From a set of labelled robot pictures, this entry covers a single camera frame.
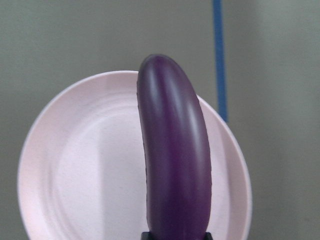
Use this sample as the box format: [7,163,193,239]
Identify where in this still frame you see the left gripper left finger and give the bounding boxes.
[140,231,152,240]

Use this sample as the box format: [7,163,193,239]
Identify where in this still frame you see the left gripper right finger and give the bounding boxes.
[204,232,213,240]

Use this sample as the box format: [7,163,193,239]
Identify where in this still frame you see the purple eggplant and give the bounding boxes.
[137,54,212,240]

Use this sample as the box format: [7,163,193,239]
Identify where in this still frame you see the pink plate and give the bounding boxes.
[17,70,253,240]

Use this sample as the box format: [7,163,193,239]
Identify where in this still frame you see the blue tape by pink plate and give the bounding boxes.
[212,0,228,122]

